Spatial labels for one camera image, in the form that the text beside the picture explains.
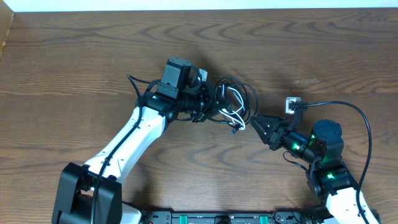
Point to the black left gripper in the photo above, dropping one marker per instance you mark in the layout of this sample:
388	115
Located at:
210	103

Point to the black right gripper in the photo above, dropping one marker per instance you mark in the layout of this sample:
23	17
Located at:
278	134

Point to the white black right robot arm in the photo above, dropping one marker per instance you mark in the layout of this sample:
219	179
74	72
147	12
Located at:
327	175

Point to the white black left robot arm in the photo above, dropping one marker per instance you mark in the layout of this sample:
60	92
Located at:
92	193

